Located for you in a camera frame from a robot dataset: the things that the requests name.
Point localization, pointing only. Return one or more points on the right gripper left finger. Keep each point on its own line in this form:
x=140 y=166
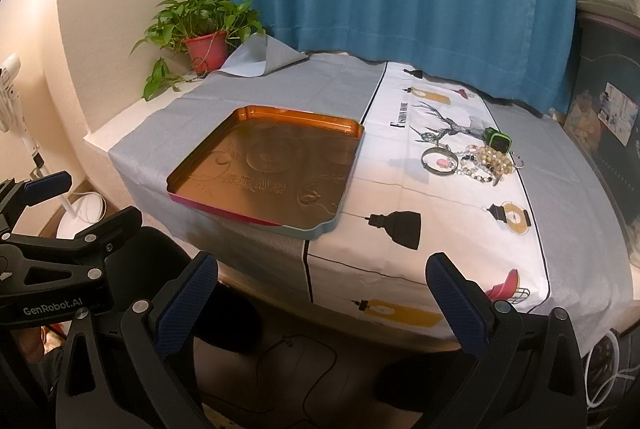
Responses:
x=135 y=368

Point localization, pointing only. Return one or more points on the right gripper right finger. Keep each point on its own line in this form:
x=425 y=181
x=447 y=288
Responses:
x=527 y=371

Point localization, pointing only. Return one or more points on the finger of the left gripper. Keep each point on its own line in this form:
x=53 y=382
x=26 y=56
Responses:
x=29 y=262
x=17 y=196

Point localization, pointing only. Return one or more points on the green black sport watch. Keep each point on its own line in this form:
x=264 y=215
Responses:
x=498 y=141

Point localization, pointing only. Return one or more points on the gold bangle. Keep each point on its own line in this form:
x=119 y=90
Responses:
x=440 y=161

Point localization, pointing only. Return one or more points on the white floor lamp base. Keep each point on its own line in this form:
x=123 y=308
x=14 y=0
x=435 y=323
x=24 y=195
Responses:
x=87 y=209

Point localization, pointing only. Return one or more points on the grey table cloth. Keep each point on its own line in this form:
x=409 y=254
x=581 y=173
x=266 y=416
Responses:
x=584 y=247

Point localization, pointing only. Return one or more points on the white printed table runner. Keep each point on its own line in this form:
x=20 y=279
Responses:
x=371 y=268

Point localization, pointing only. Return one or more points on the green potted plant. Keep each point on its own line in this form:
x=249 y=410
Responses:
x=207 y=31

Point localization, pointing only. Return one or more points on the orange metal tray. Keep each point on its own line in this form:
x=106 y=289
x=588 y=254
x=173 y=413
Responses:
x=282 y=170

